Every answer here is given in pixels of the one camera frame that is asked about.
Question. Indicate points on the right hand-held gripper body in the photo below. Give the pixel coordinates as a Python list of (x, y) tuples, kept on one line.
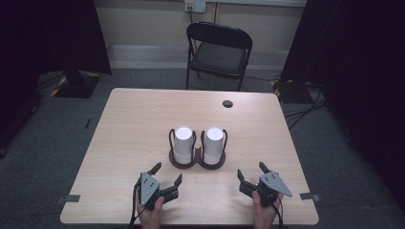
[(270, 186)]

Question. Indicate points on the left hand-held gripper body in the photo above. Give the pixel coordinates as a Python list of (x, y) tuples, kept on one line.
[(148, 189)]

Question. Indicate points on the stack of white paper cups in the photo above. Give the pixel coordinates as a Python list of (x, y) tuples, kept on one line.
[(183, 144), (213, 146)]

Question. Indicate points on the dark double cup holder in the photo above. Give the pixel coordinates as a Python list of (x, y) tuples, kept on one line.
[(198, 160)]

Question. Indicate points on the person's left hand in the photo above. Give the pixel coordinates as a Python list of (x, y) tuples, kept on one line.
[(151, 218)]

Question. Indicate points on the person's right hand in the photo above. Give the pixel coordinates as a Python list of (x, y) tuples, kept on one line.
[(262, 216)]

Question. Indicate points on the grey tape strip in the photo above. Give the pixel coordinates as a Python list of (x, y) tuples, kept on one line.
[(309, 196), (68, 199)]

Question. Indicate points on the black round table grommet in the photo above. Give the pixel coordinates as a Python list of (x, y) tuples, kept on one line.
[(227, 104)]

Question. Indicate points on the black stand base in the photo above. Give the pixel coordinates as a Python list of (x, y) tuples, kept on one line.
[(76, 86), (288, 92)]

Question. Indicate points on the black folding chair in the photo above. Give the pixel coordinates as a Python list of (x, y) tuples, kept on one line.
[(219, 57)]

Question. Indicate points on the black curtain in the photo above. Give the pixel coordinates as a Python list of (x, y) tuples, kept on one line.
[(359, 63), (47, 35)]

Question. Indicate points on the white wall socket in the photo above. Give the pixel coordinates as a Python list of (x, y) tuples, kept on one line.
[(195, 5)]

